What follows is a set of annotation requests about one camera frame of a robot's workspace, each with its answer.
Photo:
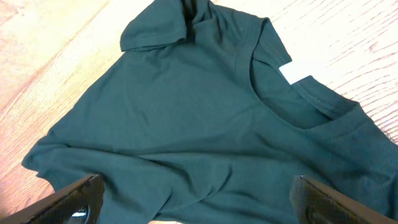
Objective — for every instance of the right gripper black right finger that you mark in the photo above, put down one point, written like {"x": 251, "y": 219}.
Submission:
{"x": 317, "y": 203}

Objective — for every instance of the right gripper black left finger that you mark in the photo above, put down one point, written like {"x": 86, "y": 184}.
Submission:
{"x": 79, "y": 202}

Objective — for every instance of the black t-shirt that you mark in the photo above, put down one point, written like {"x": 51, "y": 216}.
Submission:
{"x": 195, "y": 123}

